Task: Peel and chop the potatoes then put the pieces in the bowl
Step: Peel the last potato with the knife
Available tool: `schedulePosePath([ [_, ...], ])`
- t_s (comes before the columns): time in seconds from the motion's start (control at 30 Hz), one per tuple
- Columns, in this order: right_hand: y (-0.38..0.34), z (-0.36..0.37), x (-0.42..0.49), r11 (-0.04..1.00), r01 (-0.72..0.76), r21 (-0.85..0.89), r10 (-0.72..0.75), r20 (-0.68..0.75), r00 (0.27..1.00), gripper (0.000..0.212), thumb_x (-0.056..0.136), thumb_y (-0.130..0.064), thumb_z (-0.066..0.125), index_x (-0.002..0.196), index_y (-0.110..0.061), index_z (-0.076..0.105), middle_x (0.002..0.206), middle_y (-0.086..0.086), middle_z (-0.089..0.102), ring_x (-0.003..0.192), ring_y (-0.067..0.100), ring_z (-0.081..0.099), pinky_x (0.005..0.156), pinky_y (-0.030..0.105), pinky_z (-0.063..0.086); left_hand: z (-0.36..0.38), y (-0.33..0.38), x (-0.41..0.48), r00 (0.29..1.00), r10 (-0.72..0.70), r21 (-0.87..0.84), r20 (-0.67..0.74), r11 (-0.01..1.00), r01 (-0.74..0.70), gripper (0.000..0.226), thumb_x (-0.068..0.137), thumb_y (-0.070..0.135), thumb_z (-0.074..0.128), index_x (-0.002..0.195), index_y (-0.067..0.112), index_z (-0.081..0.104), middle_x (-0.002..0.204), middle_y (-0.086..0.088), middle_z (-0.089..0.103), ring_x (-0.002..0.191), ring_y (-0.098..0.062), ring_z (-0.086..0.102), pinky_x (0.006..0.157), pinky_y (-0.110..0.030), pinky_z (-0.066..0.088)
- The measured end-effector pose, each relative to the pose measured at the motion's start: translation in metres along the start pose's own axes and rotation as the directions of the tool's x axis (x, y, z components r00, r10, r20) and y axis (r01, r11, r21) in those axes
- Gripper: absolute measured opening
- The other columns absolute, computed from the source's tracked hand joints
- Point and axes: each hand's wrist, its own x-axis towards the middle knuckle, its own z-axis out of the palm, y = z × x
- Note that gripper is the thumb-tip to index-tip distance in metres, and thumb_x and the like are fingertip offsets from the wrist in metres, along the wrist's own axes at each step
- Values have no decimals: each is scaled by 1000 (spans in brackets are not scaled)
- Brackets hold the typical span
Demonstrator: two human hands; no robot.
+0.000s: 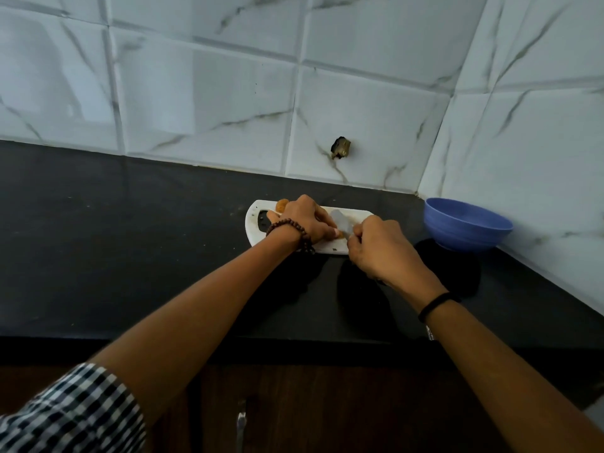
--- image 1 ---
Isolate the person's left hand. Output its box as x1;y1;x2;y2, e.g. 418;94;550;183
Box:
266;194;342;246

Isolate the blue plastic bowl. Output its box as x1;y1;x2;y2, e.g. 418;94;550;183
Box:
423;198;514;253

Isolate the person's right hand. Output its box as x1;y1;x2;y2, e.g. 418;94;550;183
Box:
347;215;448;313

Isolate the steel kitchen knife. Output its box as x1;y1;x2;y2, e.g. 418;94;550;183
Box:
329;210;355;239

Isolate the person's right forearm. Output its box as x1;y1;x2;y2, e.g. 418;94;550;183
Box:
422;301;604;453

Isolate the person's left forearm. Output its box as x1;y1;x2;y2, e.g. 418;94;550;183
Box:
89;228;303;425

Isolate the black white checkered shirt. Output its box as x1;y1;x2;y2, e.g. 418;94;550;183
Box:
0;362;147;453

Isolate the brown bead bracelet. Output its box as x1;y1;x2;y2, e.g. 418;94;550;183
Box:
266;218;316;255

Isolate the white cutting board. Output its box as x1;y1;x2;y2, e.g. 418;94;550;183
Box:
245;199;374;256

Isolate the black wristband with charm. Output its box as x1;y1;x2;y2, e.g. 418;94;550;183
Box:
417;291;462;341

